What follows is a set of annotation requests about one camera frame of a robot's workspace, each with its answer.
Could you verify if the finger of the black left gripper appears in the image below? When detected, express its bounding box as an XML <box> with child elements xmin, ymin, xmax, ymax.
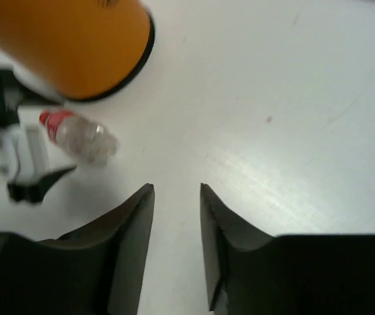
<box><xmin>7</xmin><ymin>165</ymin><xmax>77</xmax><ymax>203</ymax></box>

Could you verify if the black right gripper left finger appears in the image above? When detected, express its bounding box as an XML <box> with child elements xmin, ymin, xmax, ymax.
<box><xmin>0</xmin><ymin>184</ymin><xmax>155</xmax><ymax>314</ymax></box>

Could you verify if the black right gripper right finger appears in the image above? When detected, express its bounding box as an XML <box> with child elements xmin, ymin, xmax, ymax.
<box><xmin>200</xmin><ymin>184</ymin><xmax>375</xmax><ymax>314</ymax></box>

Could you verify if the red cap cola bottle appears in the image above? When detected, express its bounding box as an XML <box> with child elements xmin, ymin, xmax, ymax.
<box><xmin>39</xmin><ymin>110</ymin><xmax>118</xmax><ymax>165</ymax></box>

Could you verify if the orange cylindrical bin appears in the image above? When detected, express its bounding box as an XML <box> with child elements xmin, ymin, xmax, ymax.
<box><xmin>0</xmin><ymin>1</ymin><xmax>155</xmax><ymax>102</ymax></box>

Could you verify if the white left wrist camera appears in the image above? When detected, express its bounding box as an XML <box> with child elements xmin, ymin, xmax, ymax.
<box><xmin>0</xmin><ymin>125</ymin><xmax>48</xmax><ymax>185</ymax></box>

